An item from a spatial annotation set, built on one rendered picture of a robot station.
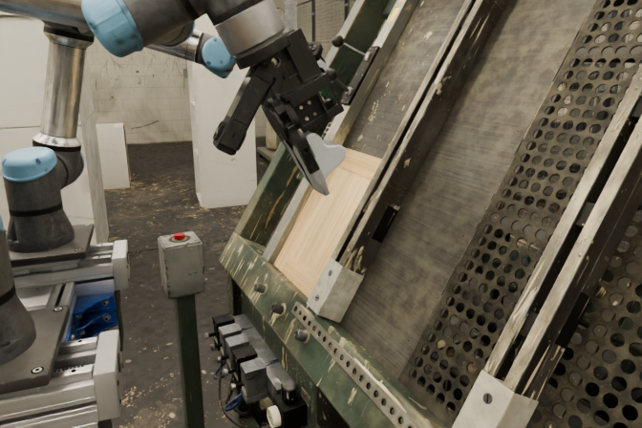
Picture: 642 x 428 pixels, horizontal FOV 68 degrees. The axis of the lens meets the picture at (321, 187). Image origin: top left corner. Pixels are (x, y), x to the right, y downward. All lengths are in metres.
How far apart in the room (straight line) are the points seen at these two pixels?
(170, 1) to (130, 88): 8.67
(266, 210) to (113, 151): 4.54
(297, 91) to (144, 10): 0.19
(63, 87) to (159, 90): 7.85
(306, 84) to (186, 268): 1.08
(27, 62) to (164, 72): 5.96
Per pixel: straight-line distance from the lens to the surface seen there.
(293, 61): 0.60
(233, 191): 5.05
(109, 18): 0.59
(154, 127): 9.30
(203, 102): 4.86
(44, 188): 1.33
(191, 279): 1.60
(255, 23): 0.57
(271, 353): 1.34
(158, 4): 0.58
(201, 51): 1.20
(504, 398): 0.80
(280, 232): 1.45
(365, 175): 1.27
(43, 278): 1.38
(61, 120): 1.43
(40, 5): 0.75
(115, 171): 6.14
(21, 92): 3.42
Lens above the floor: 1.49
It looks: 15 degrees down
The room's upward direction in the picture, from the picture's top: straight up
